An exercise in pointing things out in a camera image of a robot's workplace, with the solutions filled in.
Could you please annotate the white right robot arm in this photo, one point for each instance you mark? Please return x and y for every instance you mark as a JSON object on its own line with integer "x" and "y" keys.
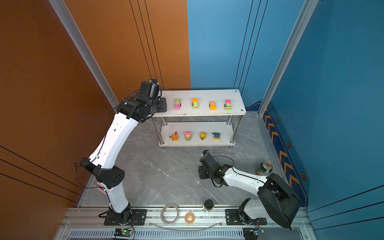
{"x": 279, "y": 200}

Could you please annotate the black lidded paper cup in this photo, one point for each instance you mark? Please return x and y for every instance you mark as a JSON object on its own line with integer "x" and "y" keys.
{"x": 208, "y": 206}

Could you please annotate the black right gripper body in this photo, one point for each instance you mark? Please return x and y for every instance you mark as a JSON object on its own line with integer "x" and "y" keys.
{"x": 204, "y": 174}

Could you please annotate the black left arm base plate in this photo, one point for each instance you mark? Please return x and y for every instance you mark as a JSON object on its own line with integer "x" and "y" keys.
{"x": 136, "y": 217}

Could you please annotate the green orange toy car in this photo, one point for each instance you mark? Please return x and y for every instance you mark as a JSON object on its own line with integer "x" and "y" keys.
{"x": 195, "y": 103}

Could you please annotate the green circuit board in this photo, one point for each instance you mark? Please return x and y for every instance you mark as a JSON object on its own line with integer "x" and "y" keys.
{"x": 252, "y": 233}
{"x": 123, "y": 233}

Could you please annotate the green circuit board left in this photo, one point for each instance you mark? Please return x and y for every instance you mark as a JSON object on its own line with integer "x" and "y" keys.
{"x": 123, "y": 233}

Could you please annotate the clear tape roll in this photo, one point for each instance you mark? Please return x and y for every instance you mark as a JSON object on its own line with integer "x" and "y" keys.
{"x": 170, "y": 214}

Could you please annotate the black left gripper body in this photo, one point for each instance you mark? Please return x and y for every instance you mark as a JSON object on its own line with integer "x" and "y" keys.
{"x": 160, "y": 106}

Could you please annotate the pink green monster figure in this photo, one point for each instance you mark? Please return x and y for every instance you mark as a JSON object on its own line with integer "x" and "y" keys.
{"x": 188, "y": 136}

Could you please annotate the white two-tier metal shelf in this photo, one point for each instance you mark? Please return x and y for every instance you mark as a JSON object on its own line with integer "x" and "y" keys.
{"x": 200, "y": 120}

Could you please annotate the pink black toy car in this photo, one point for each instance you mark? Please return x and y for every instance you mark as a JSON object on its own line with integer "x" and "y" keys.
{"x": 177, "y": 104}

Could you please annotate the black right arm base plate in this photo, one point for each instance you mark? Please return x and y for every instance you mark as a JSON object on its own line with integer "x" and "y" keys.
{"x": 233, "y": 217}

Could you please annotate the green beverage can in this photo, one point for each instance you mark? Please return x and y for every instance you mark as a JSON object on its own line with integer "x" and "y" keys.
{"x": 264, "y": 169}

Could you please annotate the pink green toy car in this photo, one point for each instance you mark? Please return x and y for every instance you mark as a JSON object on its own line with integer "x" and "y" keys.
{"x": 228, "y": 105}

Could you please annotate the blue yellow duck figure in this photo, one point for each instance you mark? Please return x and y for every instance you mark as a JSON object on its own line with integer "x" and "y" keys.
{"x": 217, "y": 136}

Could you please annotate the green circuit board right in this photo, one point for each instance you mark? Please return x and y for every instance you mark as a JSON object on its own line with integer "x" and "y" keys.
{"x": 252, "y": 233}

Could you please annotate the orange yellow dragon figure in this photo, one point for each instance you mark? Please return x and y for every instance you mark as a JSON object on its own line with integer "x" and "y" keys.
{"x": 174, "y": 137}

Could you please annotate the yellow banana figure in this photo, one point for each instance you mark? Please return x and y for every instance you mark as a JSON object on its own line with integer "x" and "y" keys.
{"x": 203, "y": 136}

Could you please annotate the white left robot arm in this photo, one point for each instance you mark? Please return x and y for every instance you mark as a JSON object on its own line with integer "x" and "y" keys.
{"x": 137, "y": 108}

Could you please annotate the tan tape roll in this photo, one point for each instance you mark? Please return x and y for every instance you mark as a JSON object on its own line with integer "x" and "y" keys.
{"x": 189, "y": 218}

